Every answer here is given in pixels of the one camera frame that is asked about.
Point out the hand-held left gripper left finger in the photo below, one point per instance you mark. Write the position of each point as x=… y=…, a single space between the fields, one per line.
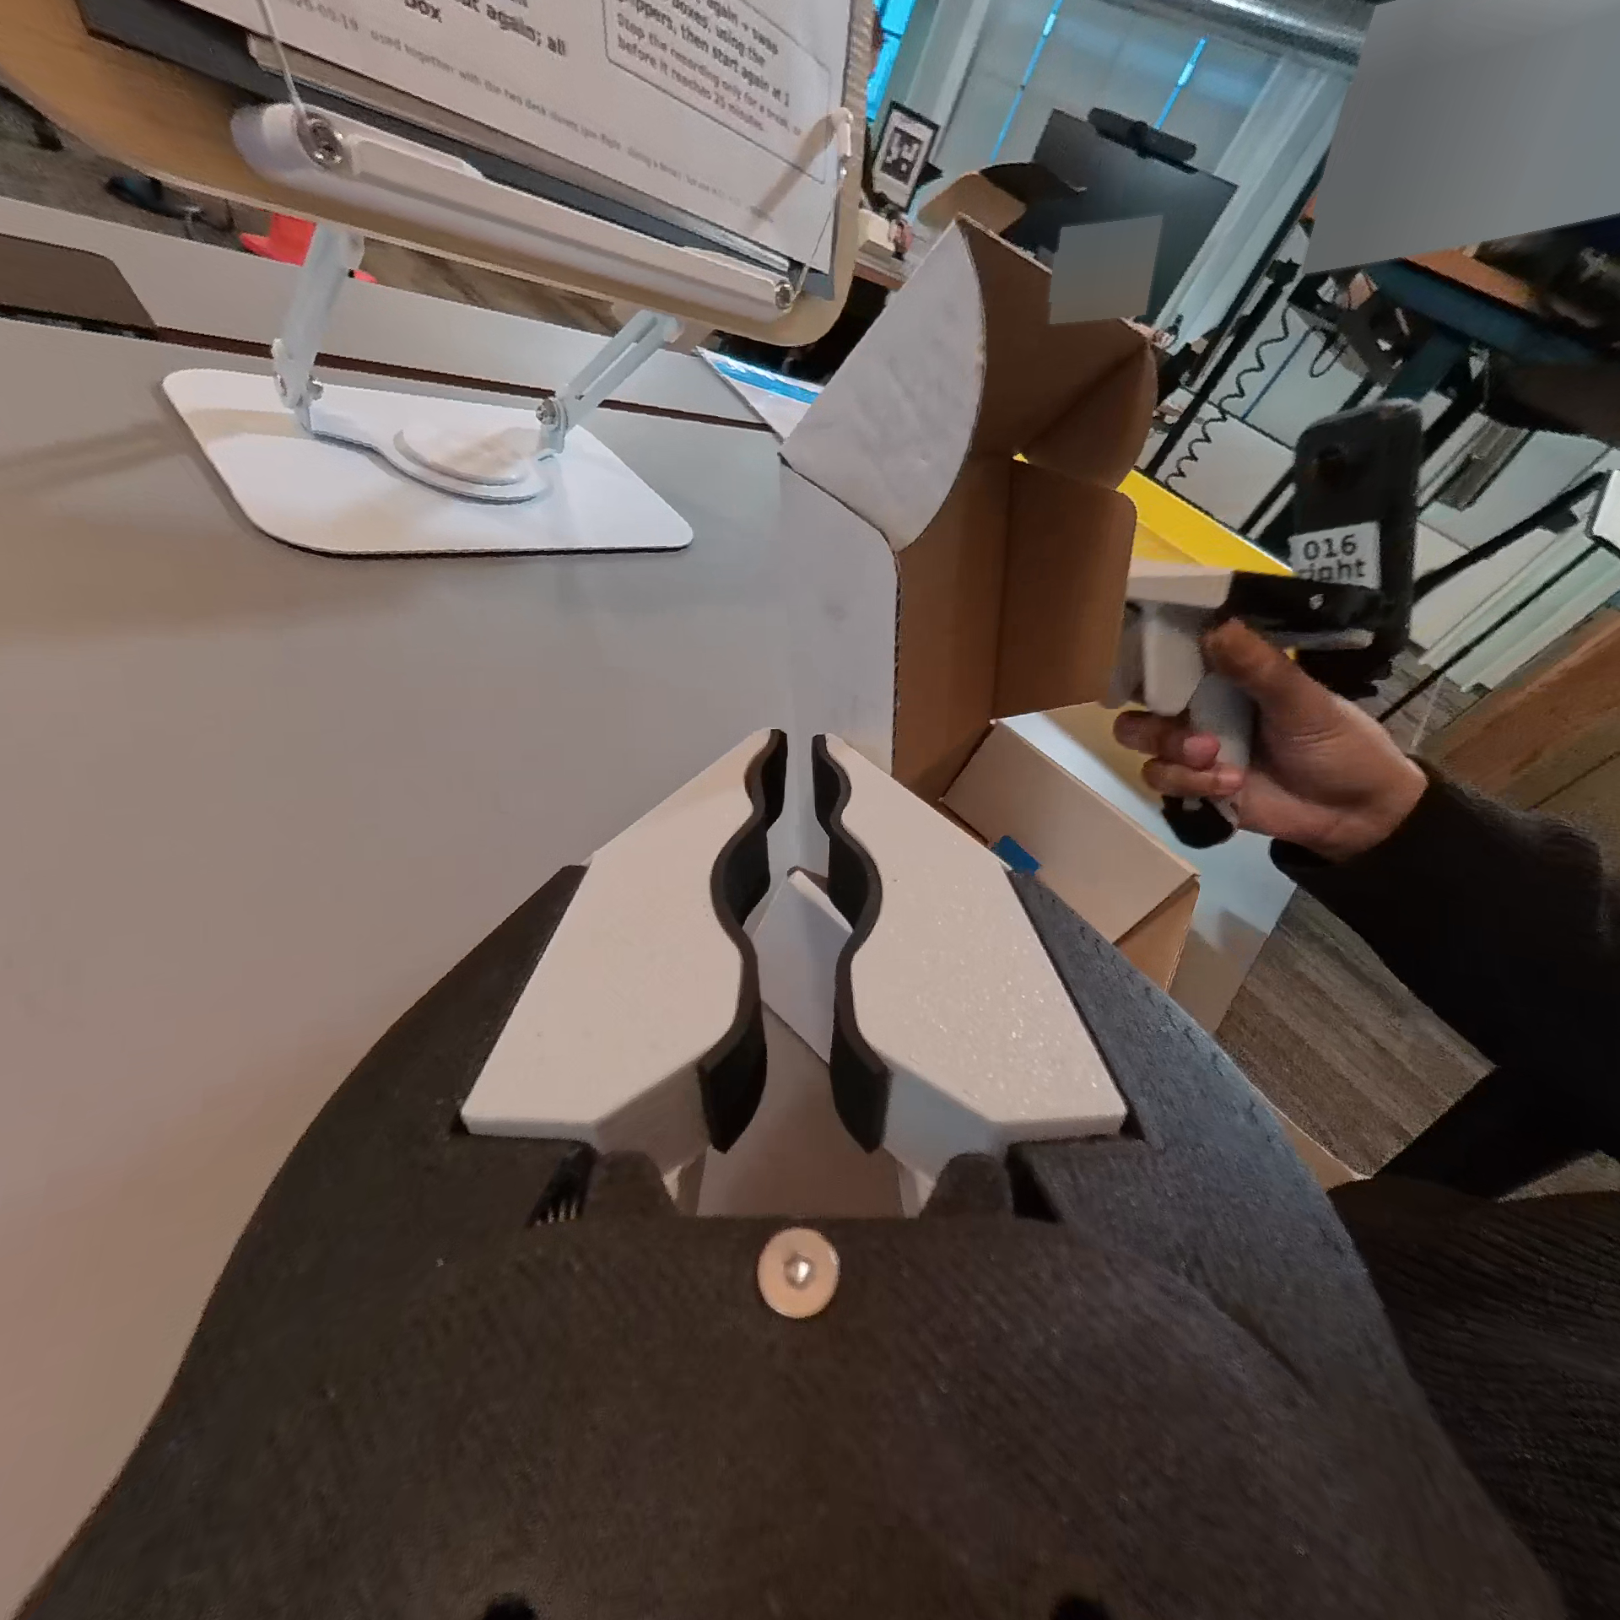
x=608 y=1013

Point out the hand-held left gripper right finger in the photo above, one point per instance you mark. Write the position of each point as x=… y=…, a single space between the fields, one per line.
x=988 y=1013

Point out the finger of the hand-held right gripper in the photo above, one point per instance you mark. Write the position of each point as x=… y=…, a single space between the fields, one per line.
x=1177 y=584

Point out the yellow plastic bin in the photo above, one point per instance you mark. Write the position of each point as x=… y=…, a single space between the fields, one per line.
x=1203 y=525

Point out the white cardboard mailer box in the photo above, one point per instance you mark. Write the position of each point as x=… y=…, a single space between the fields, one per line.
x=1051 y=582

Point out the person's right forearm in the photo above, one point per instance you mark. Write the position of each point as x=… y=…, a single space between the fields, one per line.
x=1519 y=962

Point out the grey desk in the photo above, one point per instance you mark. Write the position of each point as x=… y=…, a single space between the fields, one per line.
x=379 y=759

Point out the person's right hand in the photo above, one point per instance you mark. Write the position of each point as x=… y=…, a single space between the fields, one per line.
x=1330 y=771

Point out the blue tape piece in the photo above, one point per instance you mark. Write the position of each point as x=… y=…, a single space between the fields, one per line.
x=1017 y=855

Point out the blue metal workbench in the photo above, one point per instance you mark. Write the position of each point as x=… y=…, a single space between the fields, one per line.
x=1494 y=303

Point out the black monitor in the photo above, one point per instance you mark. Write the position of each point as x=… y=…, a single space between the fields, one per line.
x=1209 y=229

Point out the black webcam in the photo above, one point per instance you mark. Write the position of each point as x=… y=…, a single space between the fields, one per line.
x=1138 y=133

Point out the blue white printed leaflet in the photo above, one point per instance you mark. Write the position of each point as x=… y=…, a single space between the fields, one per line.
x=771 y=393

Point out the printed marker card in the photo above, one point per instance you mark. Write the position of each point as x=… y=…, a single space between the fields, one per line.
x=906 y=152

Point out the white document stand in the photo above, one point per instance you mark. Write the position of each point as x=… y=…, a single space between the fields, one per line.
x=444 y=494

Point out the person's black knit sweater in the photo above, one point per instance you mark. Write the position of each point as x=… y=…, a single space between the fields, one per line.
x=1494 y=1392

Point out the printed instruction sheet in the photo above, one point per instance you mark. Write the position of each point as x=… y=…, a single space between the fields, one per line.
x=570 y=113

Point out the red object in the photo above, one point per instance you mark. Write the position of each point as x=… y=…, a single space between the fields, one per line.
x=289 y=240

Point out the wooden board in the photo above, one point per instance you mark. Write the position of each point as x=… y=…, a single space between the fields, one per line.
x=127 y=127

